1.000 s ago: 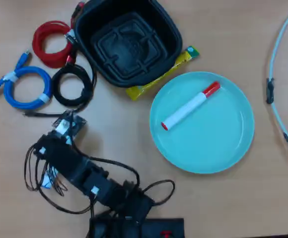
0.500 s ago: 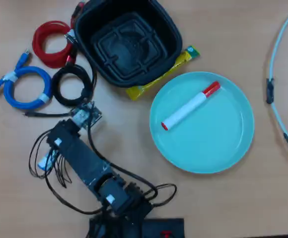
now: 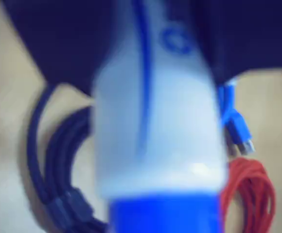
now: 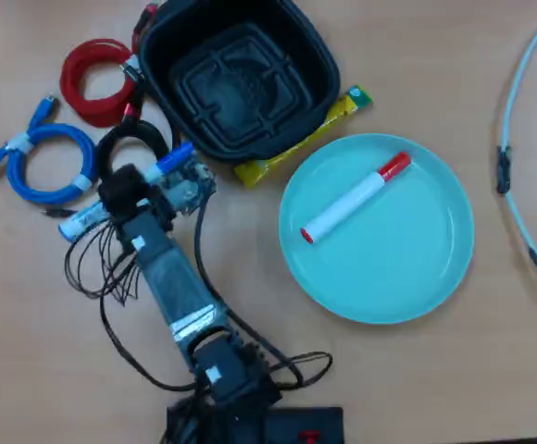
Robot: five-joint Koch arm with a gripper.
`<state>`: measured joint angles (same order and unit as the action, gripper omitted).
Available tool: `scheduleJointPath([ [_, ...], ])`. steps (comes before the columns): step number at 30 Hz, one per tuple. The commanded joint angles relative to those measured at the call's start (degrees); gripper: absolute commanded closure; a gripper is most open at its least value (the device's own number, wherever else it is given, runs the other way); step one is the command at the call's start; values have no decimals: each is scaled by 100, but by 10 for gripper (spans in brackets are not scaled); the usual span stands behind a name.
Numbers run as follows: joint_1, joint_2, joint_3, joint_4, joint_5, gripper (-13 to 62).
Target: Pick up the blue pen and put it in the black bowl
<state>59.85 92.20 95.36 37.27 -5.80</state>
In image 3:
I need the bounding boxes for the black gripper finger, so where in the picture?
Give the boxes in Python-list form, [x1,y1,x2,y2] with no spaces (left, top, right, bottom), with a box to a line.
[194,0,282,84]
[1,0,132,99]

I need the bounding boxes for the blue and white marker pen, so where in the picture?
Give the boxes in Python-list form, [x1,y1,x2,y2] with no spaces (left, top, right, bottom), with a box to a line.
[92,0,229,233]

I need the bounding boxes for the blue coiled cable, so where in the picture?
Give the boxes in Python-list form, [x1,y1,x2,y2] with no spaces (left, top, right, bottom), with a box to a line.
[216,80,256,155]

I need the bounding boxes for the black coiled cable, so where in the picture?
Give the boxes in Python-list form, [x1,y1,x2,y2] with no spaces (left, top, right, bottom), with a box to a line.
[26,86,112,233]

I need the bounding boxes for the red coiled cable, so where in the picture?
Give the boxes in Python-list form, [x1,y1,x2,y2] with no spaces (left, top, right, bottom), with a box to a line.
[220,157,277,233]

